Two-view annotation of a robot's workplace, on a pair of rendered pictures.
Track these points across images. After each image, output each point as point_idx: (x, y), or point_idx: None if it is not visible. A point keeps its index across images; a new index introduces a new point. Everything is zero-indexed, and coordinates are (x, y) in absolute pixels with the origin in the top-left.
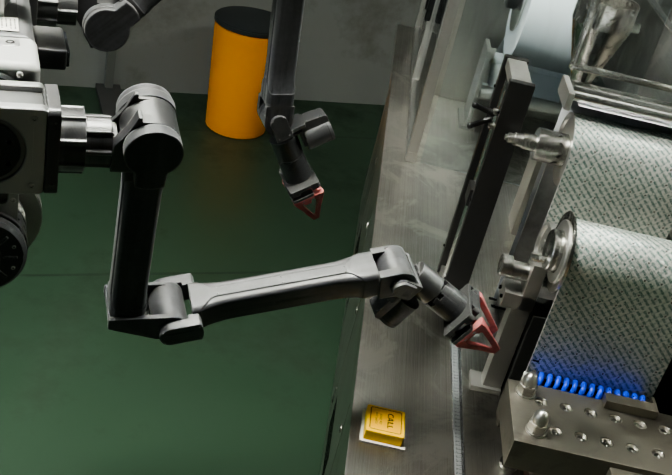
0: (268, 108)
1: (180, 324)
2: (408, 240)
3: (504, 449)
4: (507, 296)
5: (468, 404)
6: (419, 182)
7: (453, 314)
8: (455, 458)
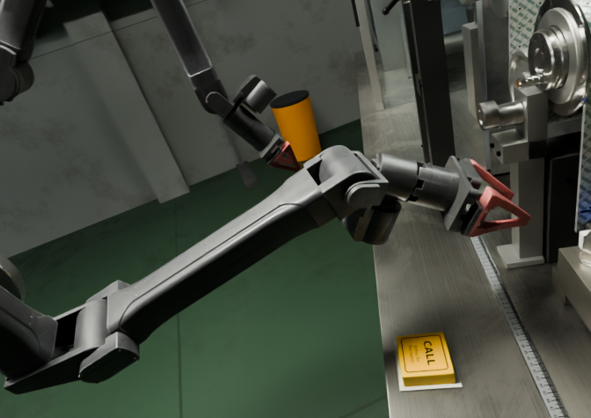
0: (196, 91)
1: (95, 355)
2: None
3: None
4: (507, 150)
5: (514, 288)
6: (390, 118)
7: (448, 199)
8: (534, 375)
